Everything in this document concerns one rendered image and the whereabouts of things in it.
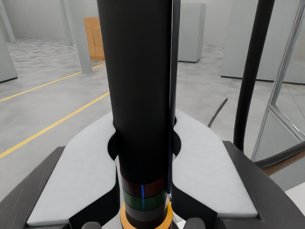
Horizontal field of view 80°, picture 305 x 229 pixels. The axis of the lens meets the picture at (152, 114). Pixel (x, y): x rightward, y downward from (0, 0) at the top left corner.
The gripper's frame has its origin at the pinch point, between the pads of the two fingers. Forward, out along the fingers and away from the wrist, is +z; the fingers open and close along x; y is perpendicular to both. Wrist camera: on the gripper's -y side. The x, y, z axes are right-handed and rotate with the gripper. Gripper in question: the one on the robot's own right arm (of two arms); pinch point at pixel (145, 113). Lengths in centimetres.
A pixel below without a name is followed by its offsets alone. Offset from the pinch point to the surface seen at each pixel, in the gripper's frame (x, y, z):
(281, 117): 87, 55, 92
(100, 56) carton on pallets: -194, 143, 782
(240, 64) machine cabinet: 250, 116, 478
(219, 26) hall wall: 418, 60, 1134
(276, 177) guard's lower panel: 85, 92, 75
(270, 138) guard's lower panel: 89, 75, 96
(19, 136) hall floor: -201, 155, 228
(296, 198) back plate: 34.3, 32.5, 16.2
